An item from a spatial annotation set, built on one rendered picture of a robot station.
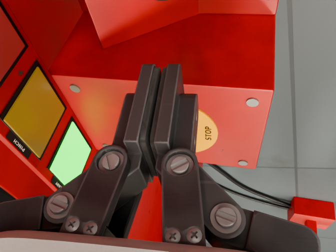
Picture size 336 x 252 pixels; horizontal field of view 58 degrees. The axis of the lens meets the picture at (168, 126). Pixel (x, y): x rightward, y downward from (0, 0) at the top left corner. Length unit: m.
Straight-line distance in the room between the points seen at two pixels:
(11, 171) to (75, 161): 0.11
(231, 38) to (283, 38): 0.94
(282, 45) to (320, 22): 0.14
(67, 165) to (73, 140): 0.02
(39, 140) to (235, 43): 0.15
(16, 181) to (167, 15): 0.24
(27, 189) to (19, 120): 0.19
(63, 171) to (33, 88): 0.08
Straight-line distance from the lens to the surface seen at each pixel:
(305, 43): 1.19
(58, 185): 0.26
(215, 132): 0.24
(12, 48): 0.20
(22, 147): 0.22
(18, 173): 0.37
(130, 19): 0.23
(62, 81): 0.24
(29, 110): 0.22
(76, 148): 0.27
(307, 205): 2.25
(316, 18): 1.14
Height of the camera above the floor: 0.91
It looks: 33 degrees down
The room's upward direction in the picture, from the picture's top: 166 degrees counter-clockwise
